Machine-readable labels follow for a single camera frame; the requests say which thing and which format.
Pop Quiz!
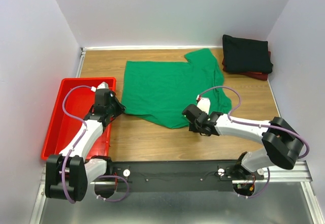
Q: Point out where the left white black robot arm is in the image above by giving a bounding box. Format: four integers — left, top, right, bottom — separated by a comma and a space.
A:
45, 82, 125, 204

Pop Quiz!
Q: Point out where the dark red folded t-shirt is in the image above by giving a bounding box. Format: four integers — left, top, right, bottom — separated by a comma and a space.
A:
221, 51, 271, 81

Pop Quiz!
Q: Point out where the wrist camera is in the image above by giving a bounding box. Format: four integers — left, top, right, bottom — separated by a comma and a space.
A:
197, 98, 211, 115
97, 82, 109, 89

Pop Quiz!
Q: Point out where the green t-shirt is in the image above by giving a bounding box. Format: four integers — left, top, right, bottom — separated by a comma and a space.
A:
121, 49, 232, 129

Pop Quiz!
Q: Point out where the aluminium frame rail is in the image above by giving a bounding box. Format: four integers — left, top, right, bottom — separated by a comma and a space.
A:
31, 156, 324, 223

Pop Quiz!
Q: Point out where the red plastic bin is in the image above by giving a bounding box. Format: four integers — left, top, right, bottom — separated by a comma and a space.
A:
41, 77, 116, 161

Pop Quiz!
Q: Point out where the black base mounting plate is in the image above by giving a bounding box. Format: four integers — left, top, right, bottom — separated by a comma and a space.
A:
83, 159, 265, 193

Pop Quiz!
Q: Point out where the black folded t-shirt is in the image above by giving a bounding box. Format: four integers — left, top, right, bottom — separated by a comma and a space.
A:
222, 35, 273, 74

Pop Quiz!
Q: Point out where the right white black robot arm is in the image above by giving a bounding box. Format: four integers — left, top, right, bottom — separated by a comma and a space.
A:
182, 104, 304, 179

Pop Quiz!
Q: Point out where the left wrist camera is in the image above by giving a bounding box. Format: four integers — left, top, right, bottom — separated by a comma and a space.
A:
97, 82, 109, 89

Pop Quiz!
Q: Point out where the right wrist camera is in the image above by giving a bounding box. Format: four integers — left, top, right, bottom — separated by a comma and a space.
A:
197, 98, 211, 115

